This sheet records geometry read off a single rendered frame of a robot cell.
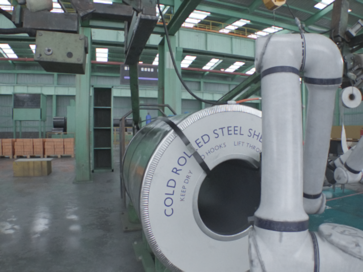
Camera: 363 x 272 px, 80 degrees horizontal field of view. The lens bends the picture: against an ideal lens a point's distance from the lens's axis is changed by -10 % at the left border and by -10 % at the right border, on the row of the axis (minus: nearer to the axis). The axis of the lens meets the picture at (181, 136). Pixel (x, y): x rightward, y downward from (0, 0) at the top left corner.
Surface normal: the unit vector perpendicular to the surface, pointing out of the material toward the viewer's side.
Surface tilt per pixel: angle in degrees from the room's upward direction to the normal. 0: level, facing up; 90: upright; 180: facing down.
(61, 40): 90
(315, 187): 111
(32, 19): 90
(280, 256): 80
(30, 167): 90
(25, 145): 90
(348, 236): 9
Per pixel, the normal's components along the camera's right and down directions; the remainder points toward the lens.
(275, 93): -0.54, -0.15
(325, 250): -0.23, -0.73
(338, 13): -0.91, -0.26
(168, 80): 0.32, 0.02
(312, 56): -0.25, 0.46
